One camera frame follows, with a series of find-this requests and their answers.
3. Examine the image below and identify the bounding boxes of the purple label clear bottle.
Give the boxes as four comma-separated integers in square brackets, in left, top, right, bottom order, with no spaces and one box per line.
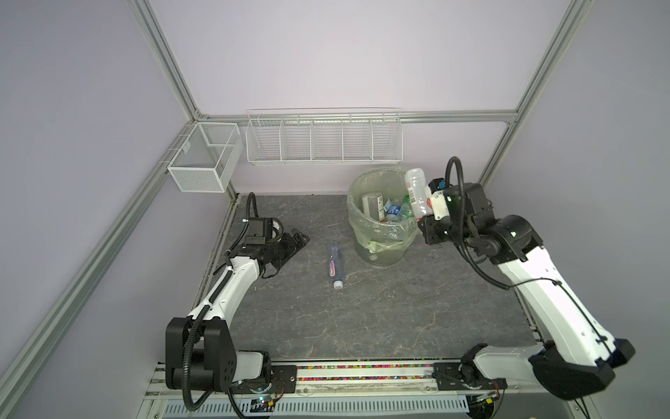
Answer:
[328,241,345,290]

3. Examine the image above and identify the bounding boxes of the blue cap pepsi bottle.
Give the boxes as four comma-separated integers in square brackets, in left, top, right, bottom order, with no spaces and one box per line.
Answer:
[384,199,403,223]

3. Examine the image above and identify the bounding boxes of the red cap white bottle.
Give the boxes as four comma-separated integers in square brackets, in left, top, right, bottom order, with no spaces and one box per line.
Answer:
[404,168,433,220]

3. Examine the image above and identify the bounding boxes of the flower label tea bottle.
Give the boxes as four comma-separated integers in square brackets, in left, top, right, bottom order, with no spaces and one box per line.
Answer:
[361,192,386,223]

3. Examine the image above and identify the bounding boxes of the green bottle yellow cap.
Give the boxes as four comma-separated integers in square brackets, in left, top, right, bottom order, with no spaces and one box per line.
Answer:
[400,196,415,220]

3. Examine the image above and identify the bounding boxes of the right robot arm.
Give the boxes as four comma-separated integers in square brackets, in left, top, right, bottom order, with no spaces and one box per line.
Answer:
[457,215,635,401]

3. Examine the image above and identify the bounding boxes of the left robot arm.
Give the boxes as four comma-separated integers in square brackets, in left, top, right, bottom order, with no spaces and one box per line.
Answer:
[165,229,310,412]

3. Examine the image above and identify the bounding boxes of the bin with green bag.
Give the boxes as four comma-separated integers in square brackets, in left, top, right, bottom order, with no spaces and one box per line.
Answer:
[347,168,419,266]

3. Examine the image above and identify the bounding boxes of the white mesh box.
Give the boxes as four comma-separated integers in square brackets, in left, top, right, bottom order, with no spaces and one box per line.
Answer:
[167,122,244,193]

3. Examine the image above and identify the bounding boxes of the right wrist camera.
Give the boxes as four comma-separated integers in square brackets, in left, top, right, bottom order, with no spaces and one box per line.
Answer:
[427,178,450,221]

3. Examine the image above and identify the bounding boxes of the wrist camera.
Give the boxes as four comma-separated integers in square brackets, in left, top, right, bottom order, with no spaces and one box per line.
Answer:
[427,178,450,221]
[244,218,284,245]

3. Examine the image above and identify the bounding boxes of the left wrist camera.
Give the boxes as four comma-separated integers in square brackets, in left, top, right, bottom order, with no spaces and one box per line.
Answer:
[244,218,284,245]

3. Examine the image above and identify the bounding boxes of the white wire rack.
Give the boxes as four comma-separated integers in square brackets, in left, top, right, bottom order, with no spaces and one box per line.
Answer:
[246,108,404,165]

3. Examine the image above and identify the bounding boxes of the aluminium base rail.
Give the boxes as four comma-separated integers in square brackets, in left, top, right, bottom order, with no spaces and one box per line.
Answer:
[137,359,544,418]

